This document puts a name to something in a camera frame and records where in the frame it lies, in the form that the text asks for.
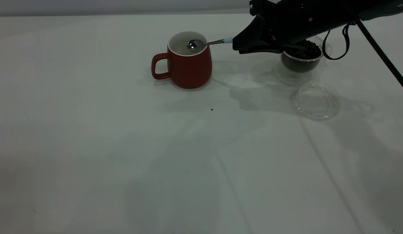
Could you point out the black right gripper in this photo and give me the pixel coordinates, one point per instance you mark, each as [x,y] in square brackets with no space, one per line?
[302,18]

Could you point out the red ceramic mug white inside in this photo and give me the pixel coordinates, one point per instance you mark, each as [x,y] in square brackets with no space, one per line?
[191,71]

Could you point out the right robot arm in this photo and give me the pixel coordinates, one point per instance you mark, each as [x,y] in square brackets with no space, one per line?
[377,8]

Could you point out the dark coffee beans pile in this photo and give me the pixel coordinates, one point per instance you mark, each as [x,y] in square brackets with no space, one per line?
[310,52]

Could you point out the white tablecloth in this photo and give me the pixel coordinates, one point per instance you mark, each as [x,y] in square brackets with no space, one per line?
[123,162]

